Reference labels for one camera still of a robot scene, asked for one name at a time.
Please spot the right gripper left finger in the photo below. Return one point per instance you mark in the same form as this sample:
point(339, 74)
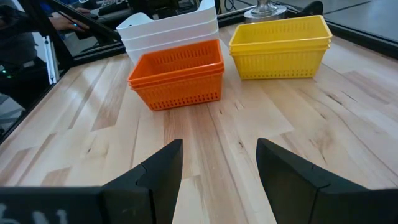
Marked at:
point(149, 193)

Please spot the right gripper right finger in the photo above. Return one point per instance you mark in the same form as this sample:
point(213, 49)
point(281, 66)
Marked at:
point(295, 193)

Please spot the orange plastic mesh basket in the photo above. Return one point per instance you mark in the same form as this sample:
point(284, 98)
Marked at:
point(174, 78)
point(180, 93)
point(177, 59)

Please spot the yellow plastic mesh basket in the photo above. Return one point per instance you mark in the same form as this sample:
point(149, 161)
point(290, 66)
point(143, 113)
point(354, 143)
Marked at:
point(280, 47)
point(280, 31)
point(280, 65)

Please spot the white plastic bin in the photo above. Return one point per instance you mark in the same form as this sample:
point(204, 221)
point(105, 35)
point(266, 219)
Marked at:
point(161, 27)
point(161, 38)
point(132, 54)

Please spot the silver aluminium extrusion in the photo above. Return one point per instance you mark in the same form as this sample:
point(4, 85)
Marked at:
point(51, 62)

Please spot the white shade silver table lamp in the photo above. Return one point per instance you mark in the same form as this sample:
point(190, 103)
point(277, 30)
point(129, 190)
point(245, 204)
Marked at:
point(264, 11)

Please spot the person's hand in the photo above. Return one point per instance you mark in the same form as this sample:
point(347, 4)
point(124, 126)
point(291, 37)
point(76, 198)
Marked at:
point(62, 23)

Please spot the person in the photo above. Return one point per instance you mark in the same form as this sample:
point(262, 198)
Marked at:
point(18, 46)

